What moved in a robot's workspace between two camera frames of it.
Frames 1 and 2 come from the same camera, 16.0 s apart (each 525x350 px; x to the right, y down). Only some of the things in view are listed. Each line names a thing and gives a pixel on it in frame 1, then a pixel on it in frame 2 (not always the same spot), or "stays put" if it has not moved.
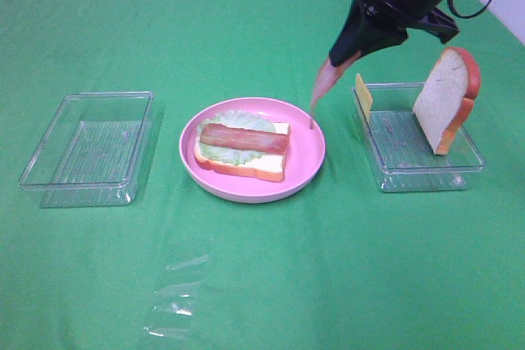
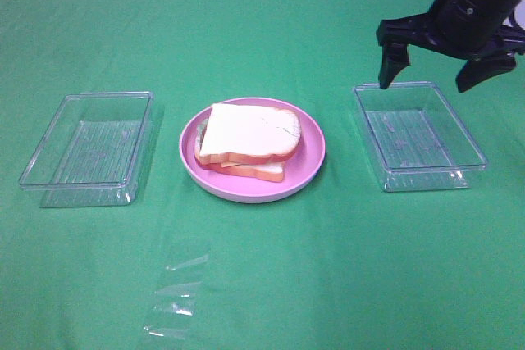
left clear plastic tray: x=93 y=152 stays put
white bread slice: x=269 y=166 stays put
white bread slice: x=445 y=101 to x=241 y=134
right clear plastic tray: x=402 y=150 stays put
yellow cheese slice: x=363 y=96 to x=229 y=164
